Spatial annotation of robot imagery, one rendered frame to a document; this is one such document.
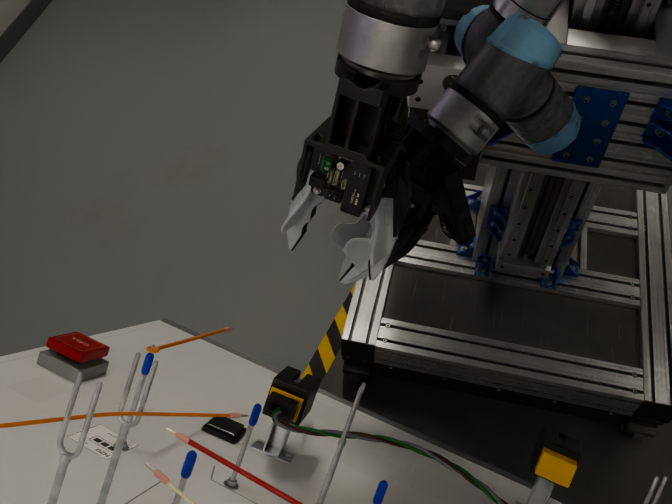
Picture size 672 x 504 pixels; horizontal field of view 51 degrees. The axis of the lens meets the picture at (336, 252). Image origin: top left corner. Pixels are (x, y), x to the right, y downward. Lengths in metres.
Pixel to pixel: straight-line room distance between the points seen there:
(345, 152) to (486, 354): 1.31
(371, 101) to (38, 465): 0.41
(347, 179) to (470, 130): 0.24
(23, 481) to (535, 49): 0.64
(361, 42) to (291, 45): 2.49
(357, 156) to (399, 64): 0.08
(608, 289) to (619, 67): 0.90
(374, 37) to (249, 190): 1.93
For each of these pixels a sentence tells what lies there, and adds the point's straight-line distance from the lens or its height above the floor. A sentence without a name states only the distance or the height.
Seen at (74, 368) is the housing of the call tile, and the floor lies 1.11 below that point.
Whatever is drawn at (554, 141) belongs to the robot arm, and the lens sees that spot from 0.91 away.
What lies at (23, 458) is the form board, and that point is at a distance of 0.68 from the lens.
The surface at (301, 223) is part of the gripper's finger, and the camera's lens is 0.68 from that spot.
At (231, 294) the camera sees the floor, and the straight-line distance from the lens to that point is 2.19.
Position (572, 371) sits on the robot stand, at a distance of 1.87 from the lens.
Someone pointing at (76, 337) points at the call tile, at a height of 1.10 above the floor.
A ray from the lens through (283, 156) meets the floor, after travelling 2.55.
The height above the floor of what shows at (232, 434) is 1.07.
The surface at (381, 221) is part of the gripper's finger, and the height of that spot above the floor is 1.31.
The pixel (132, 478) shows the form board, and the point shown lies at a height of 1.18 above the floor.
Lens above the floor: 1.80
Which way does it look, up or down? 53 degrees down
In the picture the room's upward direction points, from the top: straight up
